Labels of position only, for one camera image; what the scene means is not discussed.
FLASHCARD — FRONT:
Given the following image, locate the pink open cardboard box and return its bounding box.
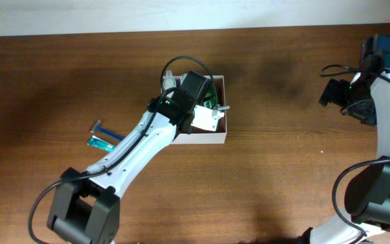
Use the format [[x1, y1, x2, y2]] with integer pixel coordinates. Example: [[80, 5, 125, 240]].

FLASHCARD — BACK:
[[172, 75, 228, 144]]

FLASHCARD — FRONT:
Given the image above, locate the green white toothpaste tube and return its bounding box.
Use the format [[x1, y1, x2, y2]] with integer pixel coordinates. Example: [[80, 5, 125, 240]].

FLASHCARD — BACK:
[[87, 136, 115, 152]]

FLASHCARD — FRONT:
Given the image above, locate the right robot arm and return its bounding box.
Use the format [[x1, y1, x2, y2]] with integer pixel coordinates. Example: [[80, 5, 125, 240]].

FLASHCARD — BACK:
[[297, 34, 390, 243]]

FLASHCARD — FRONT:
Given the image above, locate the green white soap box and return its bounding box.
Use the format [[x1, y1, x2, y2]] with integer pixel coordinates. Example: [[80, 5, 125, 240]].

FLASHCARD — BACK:
[[202, 88, 219, 110]]

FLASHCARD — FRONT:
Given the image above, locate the clear foam pump bottle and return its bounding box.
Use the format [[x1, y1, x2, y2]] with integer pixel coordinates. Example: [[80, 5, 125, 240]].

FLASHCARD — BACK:
[[162, 70, 179, 91]]

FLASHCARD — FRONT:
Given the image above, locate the blue disposable razor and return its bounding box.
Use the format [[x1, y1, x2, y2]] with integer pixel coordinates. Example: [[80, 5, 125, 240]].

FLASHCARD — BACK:
[[90, 120, 124, 141]]

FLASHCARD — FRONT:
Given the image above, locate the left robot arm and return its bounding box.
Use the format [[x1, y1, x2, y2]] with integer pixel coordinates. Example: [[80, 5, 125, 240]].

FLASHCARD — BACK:
[[47, 71, 227, 244]]

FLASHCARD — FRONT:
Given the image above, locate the blue mouthwash bottle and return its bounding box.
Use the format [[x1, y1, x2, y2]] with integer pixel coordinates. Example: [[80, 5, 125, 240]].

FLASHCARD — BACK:
[[181, 73, 188, 82]]

